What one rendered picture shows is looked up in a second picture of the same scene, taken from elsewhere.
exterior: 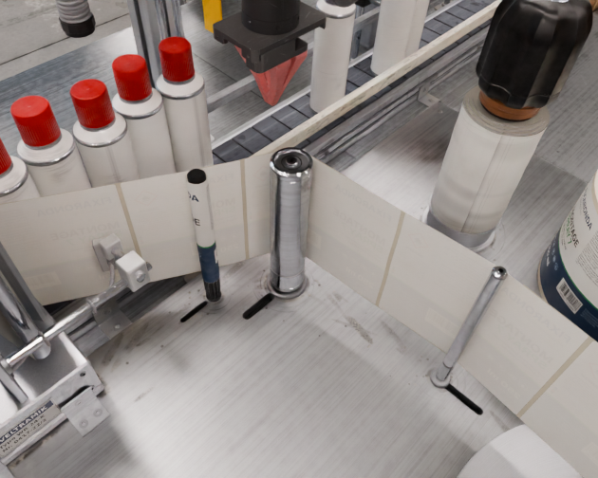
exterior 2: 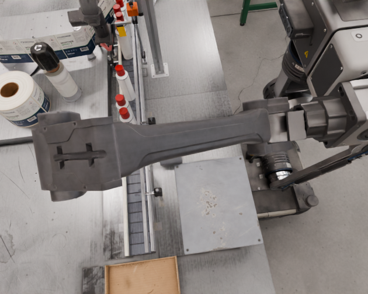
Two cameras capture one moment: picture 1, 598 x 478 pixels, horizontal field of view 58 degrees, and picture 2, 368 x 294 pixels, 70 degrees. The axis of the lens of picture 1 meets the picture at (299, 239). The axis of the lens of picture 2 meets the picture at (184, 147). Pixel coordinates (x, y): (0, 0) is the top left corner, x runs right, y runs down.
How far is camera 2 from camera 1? 1.51 m
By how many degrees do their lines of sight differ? 59
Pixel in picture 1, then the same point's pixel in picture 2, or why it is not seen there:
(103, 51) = (215, 72)
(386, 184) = (94, 90)
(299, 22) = (97, 37)
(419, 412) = not seen: hidden behind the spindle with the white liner
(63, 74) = (209, 58)
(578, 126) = not seen: hidden behind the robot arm
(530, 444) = (33, 66)
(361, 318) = (73, 63)
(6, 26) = not seen: outside the picture
